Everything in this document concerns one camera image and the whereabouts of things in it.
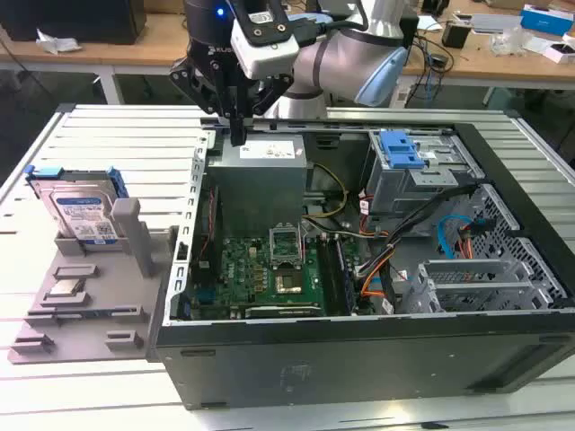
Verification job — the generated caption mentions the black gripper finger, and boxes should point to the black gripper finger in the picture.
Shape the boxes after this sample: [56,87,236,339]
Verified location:
[169,56,239,147]
[237,74,296,147]

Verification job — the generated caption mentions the hard disk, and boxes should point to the hard disk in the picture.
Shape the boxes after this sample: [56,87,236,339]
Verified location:
[24,164,131,247]

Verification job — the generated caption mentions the silver disk bay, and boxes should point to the silver disk bay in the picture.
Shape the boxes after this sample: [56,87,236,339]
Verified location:
[406,258,567,315]

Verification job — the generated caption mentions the wooden desk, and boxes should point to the wooden desk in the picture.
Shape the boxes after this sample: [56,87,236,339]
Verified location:
[0,8,575,109]

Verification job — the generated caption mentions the grey power supply unit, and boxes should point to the grey power supply unit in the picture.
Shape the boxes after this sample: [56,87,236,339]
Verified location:
[207,136,315,225]

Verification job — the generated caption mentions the crumpled white paper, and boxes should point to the crumpled white paper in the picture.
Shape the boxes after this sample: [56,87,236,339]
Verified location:
[35,27,83,56]

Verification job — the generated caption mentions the large black box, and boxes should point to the large black box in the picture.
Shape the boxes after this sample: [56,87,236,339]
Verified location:
[0,0,147,46]

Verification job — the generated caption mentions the blue drive cage latch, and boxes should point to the blue drive cage latch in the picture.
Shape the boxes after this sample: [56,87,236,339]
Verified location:
[379,129,427,171]

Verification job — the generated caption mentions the metal socket cover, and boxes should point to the metal socket cover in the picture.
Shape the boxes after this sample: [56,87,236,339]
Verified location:
[268,222,303,267]

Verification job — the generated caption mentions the silver drive cage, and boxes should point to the silver drive cage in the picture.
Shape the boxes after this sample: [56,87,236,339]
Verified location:
[358,129,486,230]

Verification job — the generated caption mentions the green motherboard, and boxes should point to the green motherboard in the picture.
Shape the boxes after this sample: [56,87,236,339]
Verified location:
[190,224,360,318]

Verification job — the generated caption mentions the black RAM slot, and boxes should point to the black RAM slot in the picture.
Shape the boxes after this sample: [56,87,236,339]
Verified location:
[316,235,342,315]

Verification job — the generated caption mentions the CPU socket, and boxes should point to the CPU socket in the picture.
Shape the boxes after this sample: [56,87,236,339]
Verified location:
[274,268,303,295]

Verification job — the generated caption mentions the installed RAM stick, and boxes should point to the installed RAM stick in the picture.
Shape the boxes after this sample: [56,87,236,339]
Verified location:
[334,237,358,315]

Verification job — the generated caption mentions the small black box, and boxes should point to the small black box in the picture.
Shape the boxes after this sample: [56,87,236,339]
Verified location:
[441,21,473,49]

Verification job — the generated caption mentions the grey parts rack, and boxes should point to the grey parts rack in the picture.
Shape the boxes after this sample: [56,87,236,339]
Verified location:
[7,197,181,365]

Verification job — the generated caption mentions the black graphics card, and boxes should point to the black graphics card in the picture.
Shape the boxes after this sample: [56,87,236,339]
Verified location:
[231,303,324,319]

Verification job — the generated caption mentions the grey flat box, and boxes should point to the grey flat box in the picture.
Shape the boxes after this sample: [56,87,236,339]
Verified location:
[451,12,525,35]

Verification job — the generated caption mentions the silver CPU chip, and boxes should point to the silver CPU chip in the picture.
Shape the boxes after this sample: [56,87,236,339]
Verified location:
[48,280,87,298]

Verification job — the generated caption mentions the clear plastic bag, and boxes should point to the clear plastic bag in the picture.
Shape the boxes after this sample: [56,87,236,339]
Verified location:
[489,26,544,57]

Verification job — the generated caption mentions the black open PC case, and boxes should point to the black open PC case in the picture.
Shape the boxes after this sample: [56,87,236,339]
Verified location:
[146,110,575,412]

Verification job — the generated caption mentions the blue cardboard box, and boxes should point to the blue cardboard box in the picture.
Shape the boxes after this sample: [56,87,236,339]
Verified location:
[519,3,575,40]

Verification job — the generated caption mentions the white phone box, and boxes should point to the white phone box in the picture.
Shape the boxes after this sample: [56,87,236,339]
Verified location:
[541,38,575,66]

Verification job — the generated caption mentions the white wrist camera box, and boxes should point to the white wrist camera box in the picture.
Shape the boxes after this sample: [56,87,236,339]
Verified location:
[230,11,301,81]

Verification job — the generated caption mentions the yellow wires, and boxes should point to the yellow wires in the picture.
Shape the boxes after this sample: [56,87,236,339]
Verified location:
[303,162,349,221]

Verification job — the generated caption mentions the red black wire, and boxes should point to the red black wire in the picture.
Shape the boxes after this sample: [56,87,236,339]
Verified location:
[199,186,221,270]

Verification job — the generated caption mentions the black cable bundle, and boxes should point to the black cable bundle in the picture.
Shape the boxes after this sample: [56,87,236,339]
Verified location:
[354,183,477,279]

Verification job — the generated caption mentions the blue wire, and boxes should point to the blue wire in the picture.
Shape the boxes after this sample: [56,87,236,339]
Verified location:
[438,214,496,261]

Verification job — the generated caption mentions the orange wire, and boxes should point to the orange wire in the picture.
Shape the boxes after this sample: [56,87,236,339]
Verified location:
[358,274,388,298]
[457,226,475,260]

